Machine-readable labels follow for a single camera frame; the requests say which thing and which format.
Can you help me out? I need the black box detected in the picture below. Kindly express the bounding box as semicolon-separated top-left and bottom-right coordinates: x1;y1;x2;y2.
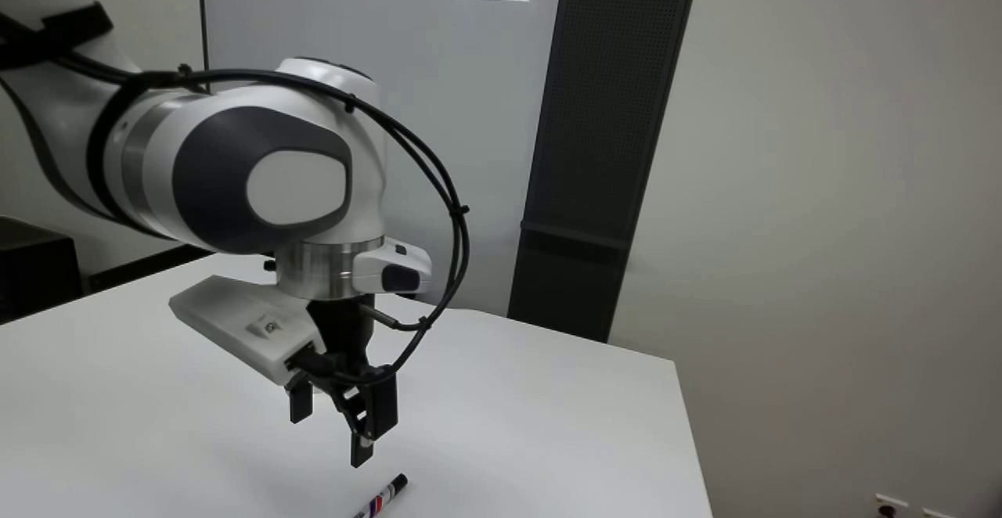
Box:
0;214;85;326

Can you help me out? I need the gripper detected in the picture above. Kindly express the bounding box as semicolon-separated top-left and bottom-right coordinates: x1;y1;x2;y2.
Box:
286;293;400;470

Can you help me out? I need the black perforated panel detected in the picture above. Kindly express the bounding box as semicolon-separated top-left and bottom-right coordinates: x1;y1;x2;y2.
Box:
506;0;705;344

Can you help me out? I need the grey partition panel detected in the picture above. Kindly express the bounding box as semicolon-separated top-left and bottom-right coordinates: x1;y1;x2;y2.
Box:
196;0;567;318

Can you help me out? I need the marker pen with black cap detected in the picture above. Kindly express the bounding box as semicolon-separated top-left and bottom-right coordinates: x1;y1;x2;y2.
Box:
349;473;409;518

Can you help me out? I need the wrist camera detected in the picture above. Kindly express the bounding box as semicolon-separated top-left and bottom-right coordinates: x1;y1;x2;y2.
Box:
168;273;327;388

